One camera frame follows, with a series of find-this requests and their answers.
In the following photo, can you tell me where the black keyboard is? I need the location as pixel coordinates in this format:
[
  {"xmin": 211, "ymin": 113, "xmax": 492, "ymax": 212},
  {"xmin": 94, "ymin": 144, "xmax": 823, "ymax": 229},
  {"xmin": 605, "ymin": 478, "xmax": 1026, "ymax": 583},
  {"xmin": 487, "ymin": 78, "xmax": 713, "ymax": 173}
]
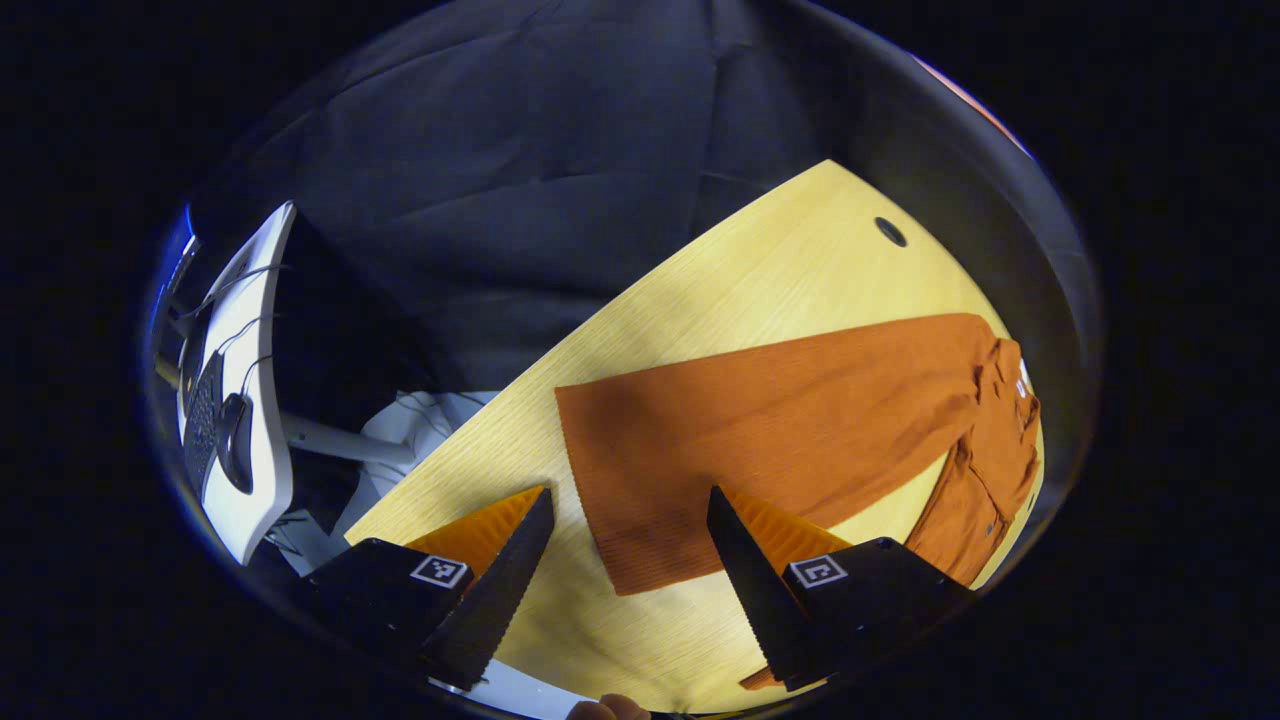
[{"xmin": 183, "ymin": 350, "xmax": 227, "ymax": 493}]

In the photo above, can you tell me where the white side desk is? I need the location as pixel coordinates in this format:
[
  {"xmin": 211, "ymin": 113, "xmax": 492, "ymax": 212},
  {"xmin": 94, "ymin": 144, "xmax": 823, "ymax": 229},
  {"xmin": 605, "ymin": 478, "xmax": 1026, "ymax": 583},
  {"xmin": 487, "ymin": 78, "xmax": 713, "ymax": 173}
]
[{"xmin": 178, "ymin": 200, "xmax": 297, "ymax": 566}]

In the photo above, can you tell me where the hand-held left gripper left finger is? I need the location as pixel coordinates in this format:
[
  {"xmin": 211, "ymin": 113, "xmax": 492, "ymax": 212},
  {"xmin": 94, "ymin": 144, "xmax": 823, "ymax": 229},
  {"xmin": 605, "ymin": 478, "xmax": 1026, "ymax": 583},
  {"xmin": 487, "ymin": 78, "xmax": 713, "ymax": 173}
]
[{"xmin": 300, "ymin": 485, "xmax": 557, "ymax": 693}]

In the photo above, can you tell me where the rust orange knit jacket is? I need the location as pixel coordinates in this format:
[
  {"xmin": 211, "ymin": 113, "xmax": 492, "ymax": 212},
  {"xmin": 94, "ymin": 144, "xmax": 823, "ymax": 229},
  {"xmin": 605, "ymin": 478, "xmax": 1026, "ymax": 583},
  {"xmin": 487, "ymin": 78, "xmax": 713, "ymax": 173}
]
[{"xmin": 555, "ymin": 312, "xmax": 1043, "ymax": 691}]

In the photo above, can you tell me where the white desk leg bar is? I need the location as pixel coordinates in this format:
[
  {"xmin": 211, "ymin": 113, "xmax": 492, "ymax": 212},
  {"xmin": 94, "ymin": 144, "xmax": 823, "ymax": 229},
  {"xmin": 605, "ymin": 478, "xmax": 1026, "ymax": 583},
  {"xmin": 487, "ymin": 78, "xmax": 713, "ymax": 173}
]
[{"xmin": 280, "ymin": 413, "xmax": 416, "ymax": 467}]

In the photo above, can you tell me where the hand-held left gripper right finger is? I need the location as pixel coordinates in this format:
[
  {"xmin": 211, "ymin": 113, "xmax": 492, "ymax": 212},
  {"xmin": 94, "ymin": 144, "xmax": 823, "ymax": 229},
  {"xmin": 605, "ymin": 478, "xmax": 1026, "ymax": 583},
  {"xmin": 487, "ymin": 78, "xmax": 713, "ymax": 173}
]
[{"xmin": 705, "ymin": 485, "xmax": 979, "ymax": 693}]

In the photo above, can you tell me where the black computer mouse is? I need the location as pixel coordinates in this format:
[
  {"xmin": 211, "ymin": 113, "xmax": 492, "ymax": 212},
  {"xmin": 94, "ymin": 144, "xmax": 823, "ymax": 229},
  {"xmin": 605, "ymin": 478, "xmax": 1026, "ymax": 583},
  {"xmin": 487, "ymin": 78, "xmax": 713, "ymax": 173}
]
[{"xmin": 218, "ymin": 392, "xmax": 257, "ymax": 496}]

